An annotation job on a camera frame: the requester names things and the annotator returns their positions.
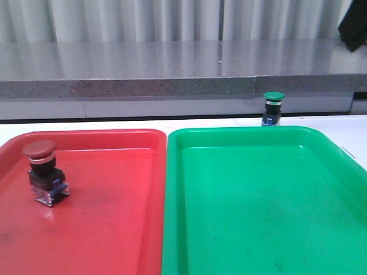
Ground green plastic tray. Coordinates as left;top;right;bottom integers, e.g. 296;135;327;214
162;126;366;274

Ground red mushroom push button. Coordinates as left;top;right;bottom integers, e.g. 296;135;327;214
22;140;69;207

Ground green mushroom push button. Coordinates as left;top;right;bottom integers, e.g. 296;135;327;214
261;91;285;126

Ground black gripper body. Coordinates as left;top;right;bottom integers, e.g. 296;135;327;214
338;0;366;53

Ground red plastic tray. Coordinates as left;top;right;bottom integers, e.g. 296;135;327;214
1;129;166;274

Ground grey stone platform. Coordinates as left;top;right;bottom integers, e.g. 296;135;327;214
1;39;366;121

